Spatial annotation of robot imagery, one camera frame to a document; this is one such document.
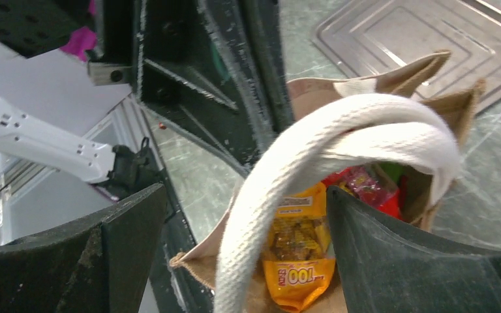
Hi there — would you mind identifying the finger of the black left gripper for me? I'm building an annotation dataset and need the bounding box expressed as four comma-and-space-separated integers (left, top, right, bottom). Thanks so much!
133, 1, 294, 169

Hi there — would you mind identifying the purple snack bag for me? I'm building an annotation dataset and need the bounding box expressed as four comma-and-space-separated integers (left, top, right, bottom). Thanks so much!
60, 0, 97, 63

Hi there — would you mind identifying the orange snack bag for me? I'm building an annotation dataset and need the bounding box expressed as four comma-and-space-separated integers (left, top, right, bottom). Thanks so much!
262, 183, 335, 312

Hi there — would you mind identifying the red candy bag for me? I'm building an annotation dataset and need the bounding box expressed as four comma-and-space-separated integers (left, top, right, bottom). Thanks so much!
322, 164, 402, 220

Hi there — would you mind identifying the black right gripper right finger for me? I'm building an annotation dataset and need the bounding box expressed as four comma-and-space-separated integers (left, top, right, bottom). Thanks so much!
327, 186, 501, 312

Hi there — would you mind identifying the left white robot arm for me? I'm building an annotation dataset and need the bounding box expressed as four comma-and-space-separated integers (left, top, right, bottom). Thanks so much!
0, 1, 294, 198

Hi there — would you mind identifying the silver metal tray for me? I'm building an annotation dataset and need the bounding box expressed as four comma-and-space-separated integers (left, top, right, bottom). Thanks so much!
312, 0, 501, 110

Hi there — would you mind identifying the burlap grocery bag pink print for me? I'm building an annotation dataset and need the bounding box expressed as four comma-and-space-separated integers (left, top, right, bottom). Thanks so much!
170, 50, 486, 312

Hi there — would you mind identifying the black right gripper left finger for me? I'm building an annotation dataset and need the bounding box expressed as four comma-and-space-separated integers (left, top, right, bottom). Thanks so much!
0, 183, 167, 312

